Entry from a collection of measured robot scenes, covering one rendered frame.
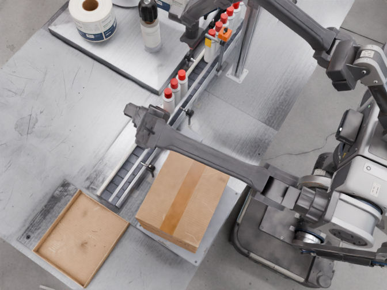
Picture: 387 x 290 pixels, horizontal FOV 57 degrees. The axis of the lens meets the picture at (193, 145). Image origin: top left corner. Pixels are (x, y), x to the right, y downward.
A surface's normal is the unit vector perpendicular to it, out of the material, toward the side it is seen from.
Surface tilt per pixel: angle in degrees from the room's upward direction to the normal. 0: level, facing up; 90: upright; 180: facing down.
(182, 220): 0
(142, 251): 0
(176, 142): 28
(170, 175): 0
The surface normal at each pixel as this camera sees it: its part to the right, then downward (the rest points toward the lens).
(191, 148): 0.10, 0.12
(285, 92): 0.03, -0.37
